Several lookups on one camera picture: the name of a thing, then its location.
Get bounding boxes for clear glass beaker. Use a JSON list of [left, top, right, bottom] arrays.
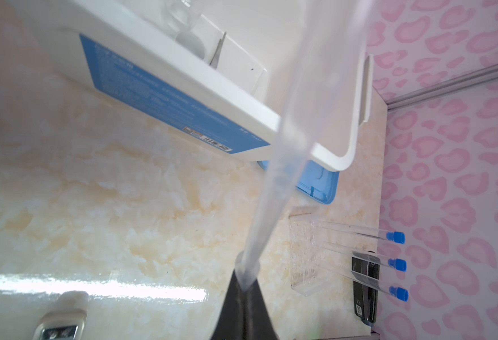
[[163, 0, 207, 33]]

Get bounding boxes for glass stirring rod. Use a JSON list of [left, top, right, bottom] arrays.
[[235, 1, 375, 291]]

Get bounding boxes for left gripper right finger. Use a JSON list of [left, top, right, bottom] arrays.
[[244, 281, 278, 340]]

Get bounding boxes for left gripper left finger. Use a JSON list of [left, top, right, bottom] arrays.
[[211, 272, 246, 340]]

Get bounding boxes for blue plastic lid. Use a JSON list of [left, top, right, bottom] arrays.
[[257, 159, 341, 205]]

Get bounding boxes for metal tweezers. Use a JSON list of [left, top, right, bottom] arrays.
[[209, 31, 227, 69]]

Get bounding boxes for small white ceramic dish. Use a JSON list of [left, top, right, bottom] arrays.
[[175, 32, 206, 60]]

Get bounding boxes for black stapler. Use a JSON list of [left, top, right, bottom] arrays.
[[351, 257, 380, 327]]

